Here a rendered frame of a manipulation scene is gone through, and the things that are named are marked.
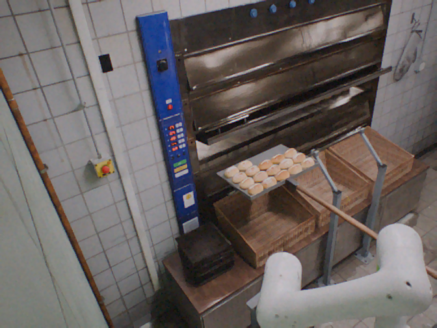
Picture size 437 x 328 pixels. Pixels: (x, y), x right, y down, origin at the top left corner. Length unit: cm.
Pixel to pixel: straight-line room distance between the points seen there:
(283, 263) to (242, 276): 110
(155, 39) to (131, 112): 40
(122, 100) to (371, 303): 147
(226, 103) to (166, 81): 48
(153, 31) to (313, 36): 122
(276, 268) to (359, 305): 33
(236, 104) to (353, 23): 115
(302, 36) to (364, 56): 75
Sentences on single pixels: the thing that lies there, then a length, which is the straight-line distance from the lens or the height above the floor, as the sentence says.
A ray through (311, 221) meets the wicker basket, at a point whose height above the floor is 70.
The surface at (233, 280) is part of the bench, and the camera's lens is 236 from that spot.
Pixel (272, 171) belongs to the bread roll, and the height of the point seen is 121.
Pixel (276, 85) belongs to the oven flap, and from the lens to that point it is 250.
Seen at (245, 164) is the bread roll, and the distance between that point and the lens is 220.
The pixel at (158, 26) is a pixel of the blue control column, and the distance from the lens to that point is 189.
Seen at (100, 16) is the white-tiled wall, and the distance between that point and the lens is 182.
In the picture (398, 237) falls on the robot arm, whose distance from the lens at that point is 113.
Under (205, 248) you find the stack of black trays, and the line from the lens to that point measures 228.
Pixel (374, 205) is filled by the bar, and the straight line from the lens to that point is 298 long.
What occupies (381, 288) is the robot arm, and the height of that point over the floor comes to 163.
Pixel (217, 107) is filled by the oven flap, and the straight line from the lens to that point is 222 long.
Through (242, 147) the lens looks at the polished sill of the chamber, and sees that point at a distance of 247.
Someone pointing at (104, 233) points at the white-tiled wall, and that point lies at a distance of 226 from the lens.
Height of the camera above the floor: 242
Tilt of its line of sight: 33 degrees down
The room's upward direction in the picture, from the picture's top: 6 degrees counter-clockwise
